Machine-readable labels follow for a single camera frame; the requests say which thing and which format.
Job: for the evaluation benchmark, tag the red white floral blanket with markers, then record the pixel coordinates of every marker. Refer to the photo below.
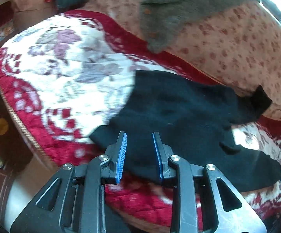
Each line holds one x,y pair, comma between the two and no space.
69,74

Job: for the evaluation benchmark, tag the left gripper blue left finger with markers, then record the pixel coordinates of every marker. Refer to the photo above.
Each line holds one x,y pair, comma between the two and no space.
116,153

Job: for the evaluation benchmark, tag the black knit pants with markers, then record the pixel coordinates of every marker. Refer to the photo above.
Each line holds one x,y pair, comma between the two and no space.
195,121

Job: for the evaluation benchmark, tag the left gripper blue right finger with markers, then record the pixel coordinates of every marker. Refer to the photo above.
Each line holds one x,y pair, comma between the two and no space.
163,153

